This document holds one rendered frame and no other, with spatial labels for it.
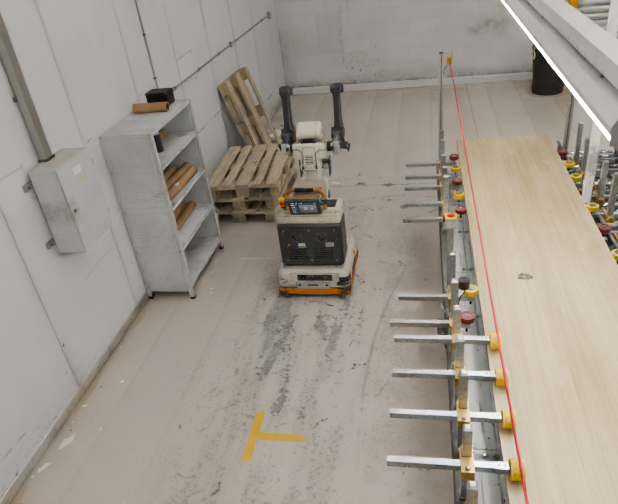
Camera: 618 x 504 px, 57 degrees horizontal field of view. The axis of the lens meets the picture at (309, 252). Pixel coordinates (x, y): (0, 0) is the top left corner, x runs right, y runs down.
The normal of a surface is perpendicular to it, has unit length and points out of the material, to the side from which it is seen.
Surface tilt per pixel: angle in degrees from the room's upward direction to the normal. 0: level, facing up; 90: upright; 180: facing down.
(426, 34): 90
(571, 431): 0
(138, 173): 90
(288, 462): 0
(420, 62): 90
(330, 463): 0
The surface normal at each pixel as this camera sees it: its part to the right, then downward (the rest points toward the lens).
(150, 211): -0.17, 0.52
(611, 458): -0.11, -0.85
